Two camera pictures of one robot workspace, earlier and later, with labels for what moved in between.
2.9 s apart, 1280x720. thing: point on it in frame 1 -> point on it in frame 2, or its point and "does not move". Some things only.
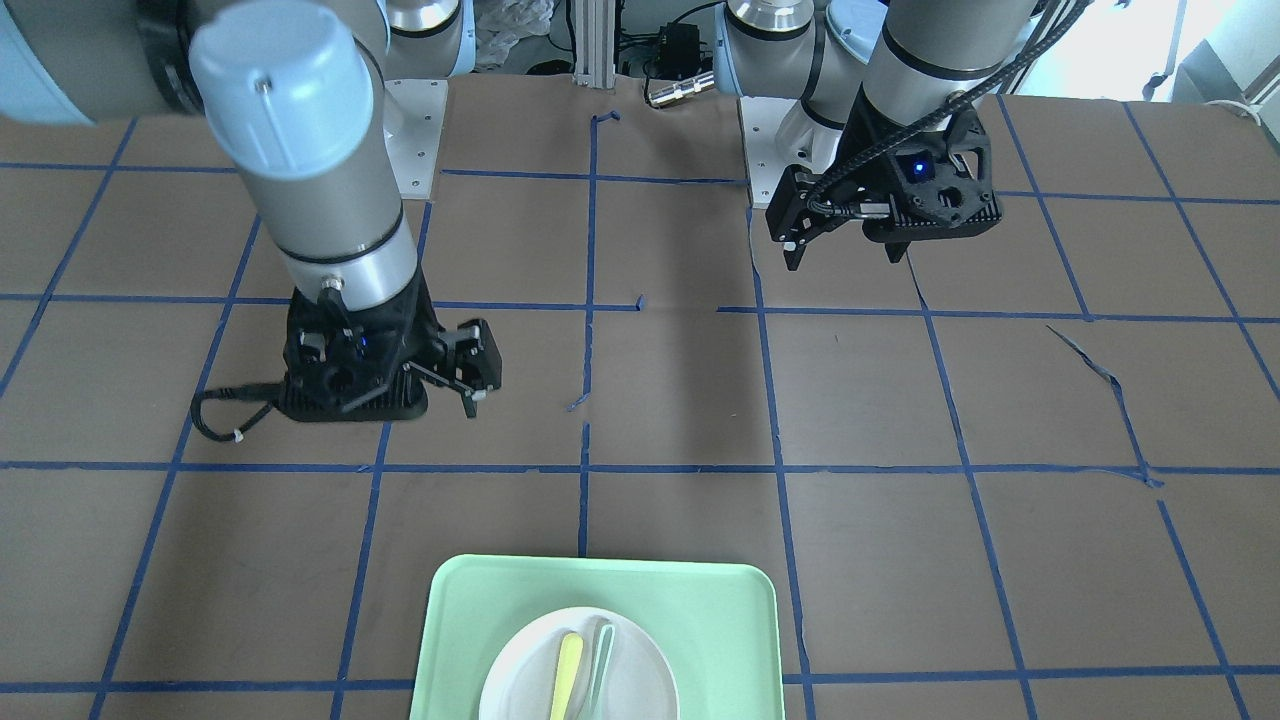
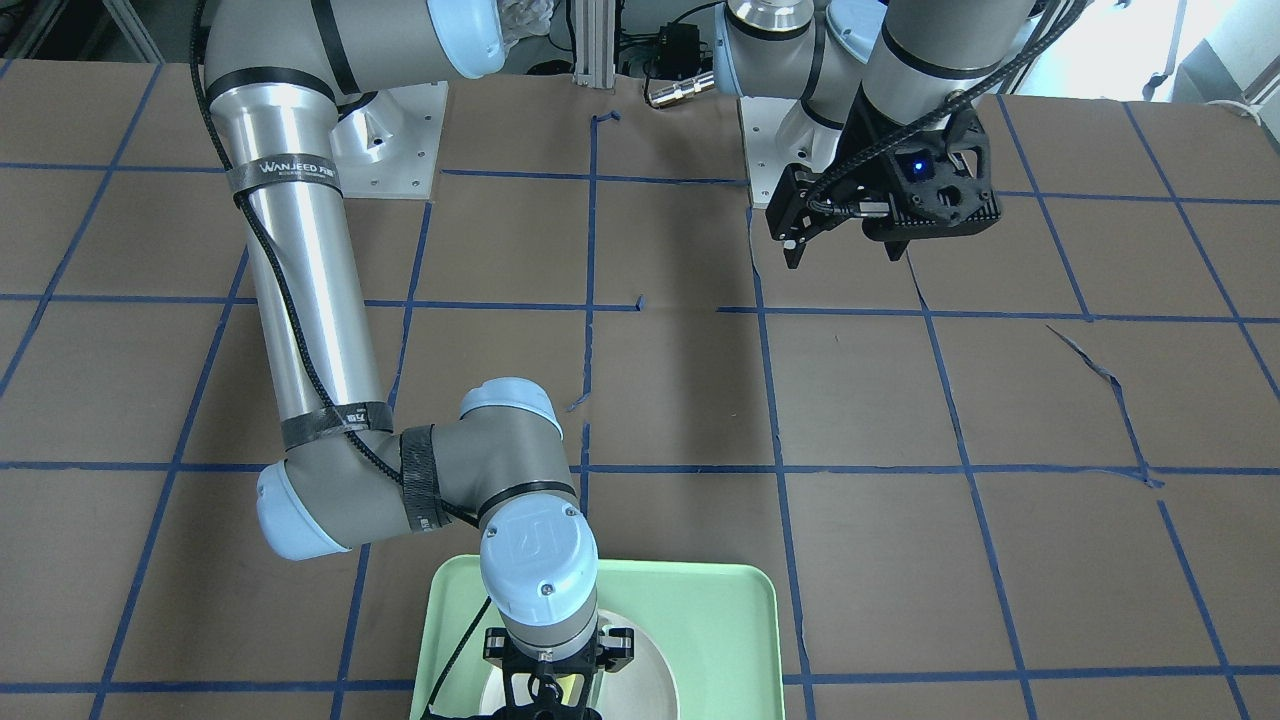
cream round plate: x=522 y=681 does not move
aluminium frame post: x=595 y=43 does not move
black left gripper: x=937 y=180 does not move
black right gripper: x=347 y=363 -> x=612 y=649
